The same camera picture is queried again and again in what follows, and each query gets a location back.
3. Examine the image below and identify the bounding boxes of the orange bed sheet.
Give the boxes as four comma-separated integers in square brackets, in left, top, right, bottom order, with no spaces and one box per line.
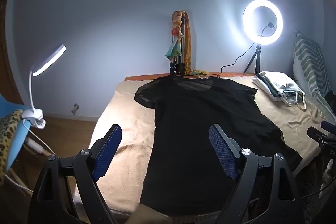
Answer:
[123,72,256,82]

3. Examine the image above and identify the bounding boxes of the blue chair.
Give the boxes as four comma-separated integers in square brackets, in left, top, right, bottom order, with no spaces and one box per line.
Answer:
[0,94,51,172]

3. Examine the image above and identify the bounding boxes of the white lamp cable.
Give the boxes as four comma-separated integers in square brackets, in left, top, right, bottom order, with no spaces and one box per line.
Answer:
[5,123,57,193]

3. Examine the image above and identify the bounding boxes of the black ring light cable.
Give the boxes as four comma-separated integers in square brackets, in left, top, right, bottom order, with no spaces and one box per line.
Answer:
[209,23,271,79]

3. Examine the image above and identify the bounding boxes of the green patterned sheet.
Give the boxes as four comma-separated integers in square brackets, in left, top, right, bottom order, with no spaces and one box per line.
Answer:
[306,90,336,126]

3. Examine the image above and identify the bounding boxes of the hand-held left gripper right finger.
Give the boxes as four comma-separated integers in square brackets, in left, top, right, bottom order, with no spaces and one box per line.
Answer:
[209,123,306,224]

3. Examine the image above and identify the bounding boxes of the white clip desk lamp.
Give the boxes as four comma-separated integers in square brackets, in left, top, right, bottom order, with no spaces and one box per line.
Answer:
[22,43,66,130]

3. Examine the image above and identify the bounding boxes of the tan cloth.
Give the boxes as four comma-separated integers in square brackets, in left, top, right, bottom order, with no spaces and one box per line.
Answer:
[126,204,172,224]

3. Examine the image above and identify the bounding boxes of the orange scarf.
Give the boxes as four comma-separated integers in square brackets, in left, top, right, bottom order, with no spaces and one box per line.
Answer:
[181,11,194,75]

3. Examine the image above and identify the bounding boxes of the silver tripod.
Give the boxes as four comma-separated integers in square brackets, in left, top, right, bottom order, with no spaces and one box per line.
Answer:
[169,18,188,76]

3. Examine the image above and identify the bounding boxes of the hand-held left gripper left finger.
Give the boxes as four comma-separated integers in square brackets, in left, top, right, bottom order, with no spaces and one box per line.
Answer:
[28,124,123,224]

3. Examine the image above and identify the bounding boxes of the beige blanket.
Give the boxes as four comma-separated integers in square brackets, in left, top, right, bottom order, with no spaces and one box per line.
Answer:
[76,77,326,214]

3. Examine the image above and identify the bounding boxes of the folded white clothes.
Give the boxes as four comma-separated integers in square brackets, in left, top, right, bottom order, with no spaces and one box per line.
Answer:
[252,71,306,102]

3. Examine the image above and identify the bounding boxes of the black t-shirt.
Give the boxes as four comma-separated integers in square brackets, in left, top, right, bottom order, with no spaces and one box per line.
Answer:
[134,76,303,216]

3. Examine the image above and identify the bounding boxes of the green striped pillow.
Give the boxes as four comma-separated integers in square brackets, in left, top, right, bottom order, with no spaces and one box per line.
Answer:
[292,30,332,98]

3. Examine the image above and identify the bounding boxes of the colourful doll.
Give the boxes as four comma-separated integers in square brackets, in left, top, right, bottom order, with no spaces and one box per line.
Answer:
[165,11,184,59]

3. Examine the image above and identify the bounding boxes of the black ring light tripod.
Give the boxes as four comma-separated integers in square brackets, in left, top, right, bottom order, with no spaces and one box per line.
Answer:
[244,44,261,74]

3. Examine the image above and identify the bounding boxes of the leopard print cloth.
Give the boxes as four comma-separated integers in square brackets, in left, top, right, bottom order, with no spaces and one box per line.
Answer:
[0,109,24,177]

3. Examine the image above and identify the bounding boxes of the white ring light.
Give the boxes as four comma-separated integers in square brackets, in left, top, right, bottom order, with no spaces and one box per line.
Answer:
[242,0,284,45]

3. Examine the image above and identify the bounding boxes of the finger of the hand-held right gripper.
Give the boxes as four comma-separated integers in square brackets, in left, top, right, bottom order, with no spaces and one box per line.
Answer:
[307,127,331,147]
[321,120,336,134]

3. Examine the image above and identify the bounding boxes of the dark patterned cloth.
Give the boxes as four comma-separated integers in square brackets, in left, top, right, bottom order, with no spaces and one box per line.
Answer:
[294,153,336,198]

